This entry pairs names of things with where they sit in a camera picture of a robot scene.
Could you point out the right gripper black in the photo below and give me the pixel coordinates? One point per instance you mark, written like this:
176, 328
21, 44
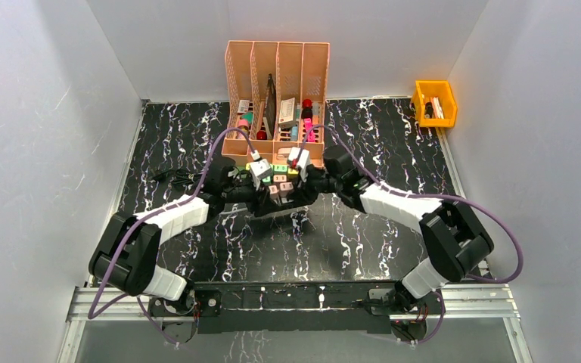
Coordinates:
305, 187

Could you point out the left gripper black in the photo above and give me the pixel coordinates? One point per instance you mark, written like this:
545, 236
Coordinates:
258, 195

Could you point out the black power strip front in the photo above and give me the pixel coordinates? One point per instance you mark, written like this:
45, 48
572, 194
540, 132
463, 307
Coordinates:
278, 204

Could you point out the green power strip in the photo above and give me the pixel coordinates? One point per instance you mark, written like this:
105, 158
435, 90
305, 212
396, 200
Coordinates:
243, 172

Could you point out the pink charger plug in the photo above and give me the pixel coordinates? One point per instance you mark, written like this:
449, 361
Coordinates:
279, 178

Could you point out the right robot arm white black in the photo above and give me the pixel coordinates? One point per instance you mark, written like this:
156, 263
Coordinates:
454, 238

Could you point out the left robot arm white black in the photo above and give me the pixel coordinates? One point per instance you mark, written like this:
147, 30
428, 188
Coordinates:
126, 255

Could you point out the white box in organizer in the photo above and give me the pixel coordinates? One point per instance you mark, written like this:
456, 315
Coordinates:
286, 117

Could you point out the black tablet in organizer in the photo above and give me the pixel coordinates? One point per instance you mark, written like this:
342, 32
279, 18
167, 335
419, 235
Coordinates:
269, 113

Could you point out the orange desk file organizer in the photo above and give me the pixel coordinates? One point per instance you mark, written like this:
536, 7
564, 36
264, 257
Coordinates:
277, 99

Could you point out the yellow storage bin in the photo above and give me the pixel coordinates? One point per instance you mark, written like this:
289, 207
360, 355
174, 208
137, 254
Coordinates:
434, 104

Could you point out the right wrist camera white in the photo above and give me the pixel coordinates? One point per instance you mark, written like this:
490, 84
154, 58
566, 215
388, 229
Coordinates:
298, 158

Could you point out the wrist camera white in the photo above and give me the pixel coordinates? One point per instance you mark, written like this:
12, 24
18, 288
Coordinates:
298, 158
259, 171

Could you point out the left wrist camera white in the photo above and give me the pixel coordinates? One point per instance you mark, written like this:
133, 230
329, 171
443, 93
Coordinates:
259, 171

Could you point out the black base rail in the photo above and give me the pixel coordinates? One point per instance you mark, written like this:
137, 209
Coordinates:
214, 308

